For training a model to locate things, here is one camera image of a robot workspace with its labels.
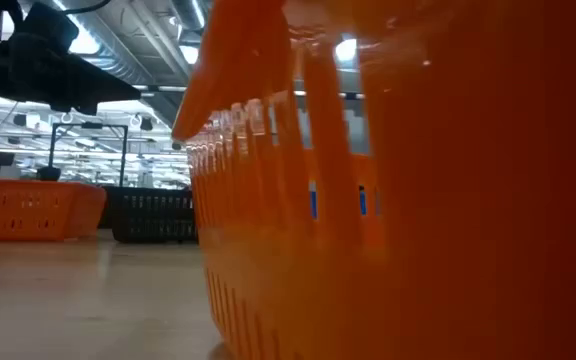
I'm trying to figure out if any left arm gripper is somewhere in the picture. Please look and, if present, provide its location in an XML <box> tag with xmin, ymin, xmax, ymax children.
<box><xmin>0</xmin><ymin>29</ymin><xmax>142</xmax><ymax>117</ymax></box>

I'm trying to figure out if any black slotted plastic basket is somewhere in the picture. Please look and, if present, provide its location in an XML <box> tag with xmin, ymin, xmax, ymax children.
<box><xmin>101</xmin><ymin>185</ymin><xmax>199</xmax><ymax>245</ymax></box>

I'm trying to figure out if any large orange slotted plastic basket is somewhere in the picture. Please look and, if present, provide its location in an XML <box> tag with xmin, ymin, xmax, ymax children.
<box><xmin>171</xmin><ymin>0</ymin><xmax>576</xmax><ymax>360</ymax></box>

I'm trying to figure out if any black background gantry frame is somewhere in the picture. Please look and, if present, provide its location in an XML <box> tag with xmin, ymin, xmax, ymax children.
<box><xmin>47</xmin><ymin>121</ymin><xmax>130</xmax><ymax>189</ymax></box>

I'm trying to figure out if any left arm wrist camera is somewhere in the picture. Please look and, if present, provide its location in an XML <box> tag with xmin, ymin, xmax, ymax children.
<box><xmin>6</xmin><ymin>1</ymin><xmax>81</xmax><ymax>57</ymax></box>

